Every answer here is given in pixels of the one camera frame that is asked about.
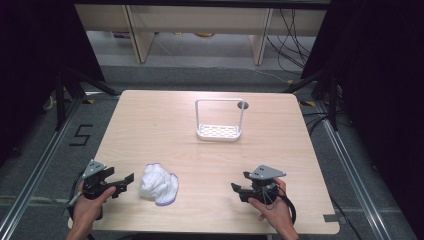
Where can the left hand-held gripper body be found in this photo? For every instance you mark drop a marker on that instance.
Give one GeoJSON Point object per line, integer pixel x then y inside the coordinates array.
{"type": "Point", "coordinates": [95, 185]}

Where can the grey round table grommet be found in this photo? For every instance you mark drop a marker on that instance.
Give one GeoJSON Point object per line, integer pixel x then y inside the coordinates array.
{"type": "Point", "coordinates": [242, 105]}

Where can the black curtain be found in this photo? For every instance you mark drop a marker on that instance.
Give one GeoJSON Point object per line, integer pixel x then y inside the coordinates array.
{"type": "Point", "coordinates": [36, 60]}
{"type": "Point", "coordinates": [380, 83]}

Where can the yellow object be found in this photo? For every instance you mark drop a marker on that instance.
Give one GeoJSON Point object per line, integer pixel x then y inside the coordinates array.
{"type": "Point", "coordinates": [204, 34]}

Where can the person's left hand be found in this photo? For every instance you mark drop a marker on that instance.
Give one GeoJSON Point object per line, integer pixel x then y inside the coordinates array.
{"type": "Point", "coordinates": [87, 210]}

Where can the metal floor rail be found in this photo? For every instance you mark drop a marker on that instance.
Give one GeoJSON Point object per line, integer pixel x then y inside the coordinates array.
{"type": "Point", "coordinates": [36, 173]}
{"type": "Point", "coordinates": [353, 180]}

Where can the person's right hand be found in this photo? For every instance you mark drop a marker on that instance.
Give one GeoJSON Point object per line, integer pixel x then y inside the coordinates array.
{"type": "Point", "coordinates": [280, 213]}

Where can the black metal stand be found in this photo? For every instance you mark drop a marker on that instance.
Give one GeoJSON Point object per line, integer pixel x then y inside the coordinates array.
{"type": "Point", "coordinates": [325, 85]}
{"type": "Point", "coordinates": [71, 85]}

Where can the purple object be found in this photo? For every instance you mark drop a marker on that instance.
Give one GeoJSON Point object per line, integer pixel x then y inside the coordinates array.
{"type": "Point", "coordinates": [120, 34]}

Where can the white cloth with purple hem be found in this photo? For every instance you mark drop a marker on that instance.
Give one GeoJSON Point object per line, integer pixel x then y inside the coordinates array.
{"type": "Point", "coordinates": [158, 185]}

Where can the beige wooden desk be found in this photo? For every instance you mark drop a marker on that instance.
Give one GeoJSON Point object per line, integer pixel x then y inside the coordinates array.
{"type": "Point", "coordinates": [200, 18]}

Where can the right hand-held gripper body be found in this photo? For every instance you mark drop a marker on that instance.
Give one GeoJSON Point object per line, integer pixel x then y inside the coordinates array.
{"type": "Point", "coordinates": [265, 190]}

